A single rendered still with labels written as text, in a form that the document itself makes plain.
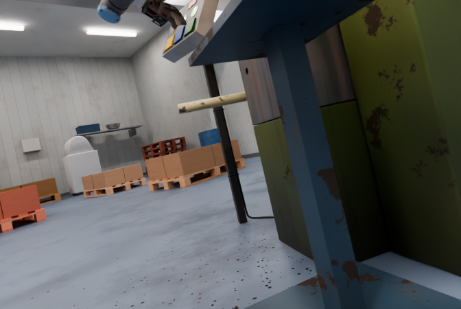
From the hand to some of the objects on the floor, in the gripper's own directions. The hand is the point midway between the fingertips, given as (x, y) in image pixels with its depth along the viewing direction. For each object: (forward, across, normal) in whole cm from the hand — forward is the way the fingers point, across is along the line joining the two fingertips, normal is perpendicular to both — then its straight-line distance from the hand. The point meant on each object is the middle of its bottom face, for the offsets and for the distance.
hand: (184, 21), depth 150 cm
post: (+65, -9, -82) cm, 105 cm away
